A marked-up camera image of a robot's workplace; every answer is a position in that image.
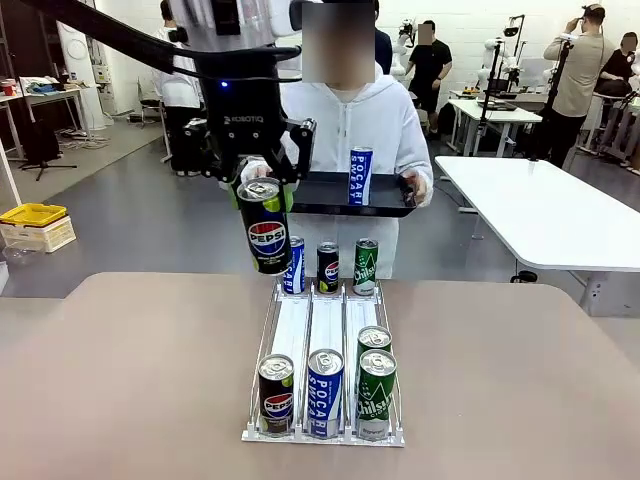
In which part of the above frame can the bystander in white hoodie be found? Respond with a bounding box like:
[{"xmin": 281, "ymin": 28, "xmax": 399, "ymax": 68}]
[{"xmin": 151, "ymin": 0, "xmax": 204, "ymax": 177}]

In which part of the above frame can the blue Pocari Sweat can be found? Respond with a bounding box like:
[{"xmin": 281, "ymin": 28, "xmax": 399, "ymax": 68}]
[
  {"xmin": 347, "ymin": 145, "xmax": 375, "ymax": 207},
  {"xmin": 306, "ymin": 348, "xmax": 346, "ymax": 440},
  {"xmin": 282, "ymin": 235, "xmax": 307, "ymax": 295}
]

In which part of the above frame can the white plastic crate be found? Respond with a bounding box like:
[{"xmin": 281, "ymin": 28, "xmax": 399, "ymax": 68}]
[{"xmin": 0, "ymin": 214, "xmax": 78, "ymax": 254}]

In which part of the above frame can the white desk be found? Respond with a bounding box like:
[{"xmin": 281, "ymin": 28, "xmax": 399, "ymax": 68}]
[{"xmin": 447, "ymin": 97, "xmax": 544, "ymax": 157}]

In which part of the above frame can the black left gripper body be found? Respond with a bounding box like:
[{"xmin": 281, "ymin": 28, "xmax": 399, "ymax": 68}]
[{"xmin": 196, "ymin": 51, "xmax": 289, "ymax": 172}]

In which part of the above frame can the black light stand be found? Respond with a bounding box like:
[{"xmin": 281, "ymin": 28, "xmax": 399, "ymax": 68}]
[{"xmin": 478, "ymin": 38, "xmax": 507, "ymax": 109}]

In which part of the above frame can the person's left hand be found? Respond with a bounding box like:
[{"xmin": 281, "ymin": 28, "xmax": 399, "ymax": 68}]
[{"xmin": 399, "ymin": 169, "xmax": 434, "ymax": 208}]

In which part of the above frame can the person's left forearm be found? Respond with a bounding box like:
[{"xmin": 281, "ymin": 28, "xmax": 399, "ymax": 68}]
[{"xmin": 398, "ymin": 122, "xmax": 435, "ymax": 174}]

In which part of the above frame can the person in black t-shirt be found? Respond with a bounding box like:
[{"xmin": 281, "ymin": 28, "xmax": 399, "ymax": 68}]
[{"xmin": 407, "ymin": 19, "xmax": 454, "ymax": 139}]

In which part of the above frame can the white tower air conditioner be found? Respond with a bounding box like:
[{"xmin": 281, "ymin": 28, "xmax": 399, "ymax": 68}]
[{"xmin": 55, "ymin": 19, "xmax": 107, "ymax": 132}]

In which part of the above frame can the black Pepsi can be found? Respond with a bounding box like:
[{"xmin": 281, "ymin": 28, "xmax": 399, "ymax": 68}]
[
  {"xmin": 236, "ymin": 176, "xmax": 294, "ymax": 277},
  {"xmin": 316, "ymin": 241, "xmax": 342, "ymax": 296},
  {"xmin": 257, "ymin": 353, "xmax": 296, "ymax": 439}
]

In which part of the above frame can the black camera tripod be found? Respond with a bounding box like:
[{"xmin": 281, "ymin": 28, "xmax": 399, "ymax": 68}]
[{"xmin": 530, "ymin": 35, "xmax": 576, "ymax": 162}]

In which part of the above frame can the white wire can rack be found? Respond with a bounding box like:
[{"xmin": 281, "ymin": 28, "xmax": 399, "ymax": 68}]
[{"xmin": 241, "ymin": 275, "xmax": 407, "ymax": 448}]

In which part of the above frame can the yellow plastic crate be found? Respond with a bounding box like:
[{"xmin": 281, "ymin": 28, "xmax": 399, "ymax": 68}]
[{"xmin": 0, "ymin": 202, "xmax": 69, "ymax": 229}]

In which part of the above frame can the black tripod stand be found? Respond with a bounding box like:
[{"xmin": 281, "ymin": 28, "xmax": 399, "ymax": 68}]
[{"xmin": 9, "ymin": 49, "xmax": 79, "ymax": 182}]

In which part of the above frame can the black serving tray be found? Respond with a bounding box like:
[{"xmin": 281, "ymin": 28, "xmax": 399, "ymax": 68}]
[{"xmin": 289, "ymin": 171, "xmax": 419, "ymax": 219}]

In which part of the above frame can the green Chilsung cider can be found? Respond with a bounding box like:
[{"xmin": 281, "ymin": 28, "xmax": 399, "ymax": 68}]
[
  {"xmin": 353, "ymin": 237, "xmax": 380, "ymax": 297},
  {"xmin": 355, "ymin": 349, "xmax": 398, "ymax": 442},
  {"xmin": 357, "ymin": 325, "xmax": 393, "ymax": 357}
]

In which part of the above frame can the bystander in navy top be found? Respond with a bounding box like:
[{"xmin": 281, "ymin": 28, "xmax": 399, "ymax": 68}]
[{"xmin": 373, "ymin": 0, "xmax": 395, "ymax": 77}]

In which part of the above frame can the person in white hoodie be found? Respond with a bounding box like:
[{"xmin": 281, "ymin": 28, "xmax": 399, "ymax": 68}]
[{"xmin": 239, "ymin": 0, "xmax": 435, "ymax": 281}]

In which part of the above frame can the seated person in black top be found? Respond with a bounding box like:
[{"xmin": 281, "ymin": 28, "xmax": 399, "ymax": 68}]
[{"xmin": 597, "ymin": 30, "xmax": 640, "ymax": 99}]

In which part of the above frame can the person's right hand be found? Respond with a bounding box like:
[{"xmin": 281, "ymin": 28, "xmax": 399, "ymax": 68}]
[{"xmin": 240, "ymin": 157, "xmax": 274, "ymax": 183}]

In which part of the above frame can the cluttered white side table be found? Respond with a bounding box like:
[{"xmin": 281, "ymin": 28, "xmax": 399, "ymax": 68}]
[{"xmin": 0, "ymin": 74, "xmax": 92, "ymax": 161}]

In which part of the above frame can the person in beige hoodie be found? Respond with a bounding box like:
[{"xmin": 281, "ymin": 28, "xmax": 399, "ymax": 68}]
[{"xmin": 542, "ymin": 3, "xmax": 607, "ymax": 170}]

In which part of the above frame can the large white table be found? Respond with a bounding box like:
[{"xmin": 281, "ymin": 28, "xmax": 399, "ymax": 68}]
[{"xmin": 433, "ymin": 154, "xmax": 640, "ymax": 317}]

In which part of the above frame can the clear plastic bag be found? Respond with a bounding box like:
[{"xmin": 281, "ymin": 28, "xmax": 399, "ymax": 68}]
[{"xmin": 1, "ymin": 243, "xmax": 37, "ymax": 266}]

